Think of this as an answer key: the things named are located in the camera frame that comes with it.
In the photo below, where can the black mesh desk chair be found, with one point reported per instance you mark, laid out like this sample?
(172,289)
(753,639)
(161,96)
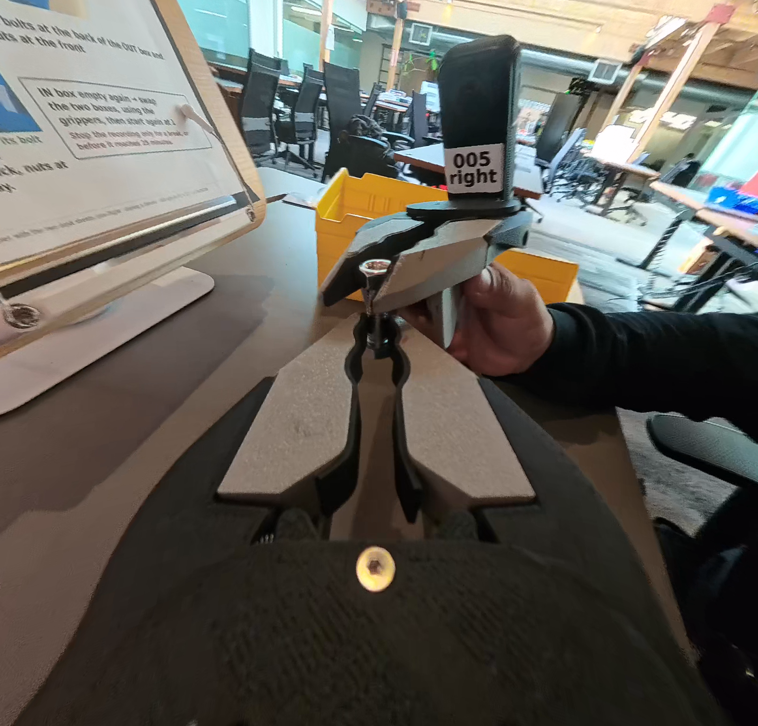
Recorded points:
(699,441)

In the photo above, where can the wooden support post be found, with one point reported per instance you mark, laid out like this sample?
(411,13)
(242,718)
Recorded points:
(681,80)
(327,21)
(394,56)

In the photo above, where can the printed instruction sheet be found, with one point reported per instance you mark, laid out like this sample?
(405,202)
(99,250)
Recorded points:
(118,193)

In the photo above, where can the wooden document stand board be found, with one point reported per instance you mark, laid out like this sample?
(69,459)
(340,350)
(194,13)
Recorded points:
(202,86)

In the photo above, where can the flat label sheet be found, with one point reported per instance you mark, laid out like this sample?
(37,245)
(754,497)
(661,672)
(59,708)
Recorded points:
(296,200)

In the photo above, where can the silver hex nut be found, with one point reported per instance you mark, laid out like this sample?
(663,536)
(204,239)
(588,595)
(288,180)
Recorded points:
(374,267)

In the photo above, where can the yellow plastic bin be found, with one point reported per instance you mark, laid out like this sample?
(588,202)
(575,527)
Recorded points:
(340,234)

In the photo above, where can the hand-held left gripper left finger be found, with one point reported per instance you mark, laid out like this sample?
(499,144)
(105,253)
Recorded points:
(296,430)

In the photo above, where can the grey ventilation duct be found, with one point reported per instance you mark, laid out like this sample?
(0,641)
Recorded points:
(551,62)

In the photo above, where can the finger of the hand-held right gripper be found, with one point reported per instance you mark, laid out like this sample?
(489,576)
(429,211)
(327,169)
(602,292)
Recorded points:
(444,264)
(343,281)

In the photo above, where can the person's right hand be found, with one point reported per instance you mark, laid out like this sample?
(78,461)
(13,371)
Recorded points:
(509,329)

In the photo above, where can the row of black office chairs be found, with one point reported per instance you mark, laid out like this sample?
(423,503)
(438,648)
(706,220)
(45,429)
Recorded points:
(260,104)

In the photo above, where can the small blue crate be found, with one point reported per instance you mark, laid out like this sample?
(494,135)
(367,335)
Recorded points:
(731,198)

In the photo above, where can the black bundled jacket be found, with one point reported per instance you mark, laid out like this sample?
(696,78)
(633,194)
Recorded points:
(364,127)

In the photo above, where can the green hanging plant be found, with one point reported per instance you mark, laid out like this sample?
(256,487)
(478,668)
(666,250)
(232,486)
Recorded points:
(426,61)

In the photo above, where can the person's right forearm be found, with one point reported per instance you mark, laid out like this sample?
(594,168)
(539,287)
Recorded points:
(651,358)

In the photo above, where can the silver bolt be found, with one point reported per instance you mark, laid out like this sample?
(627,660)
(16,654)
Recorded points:
(380,342)

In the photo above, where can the white stand base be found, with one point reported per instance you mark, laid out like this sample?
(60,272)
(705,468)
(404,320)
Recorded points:
(118,335)

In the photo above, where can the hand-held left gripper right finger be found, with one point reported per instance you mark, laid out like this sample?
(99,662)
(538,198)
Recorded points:
(462,435)

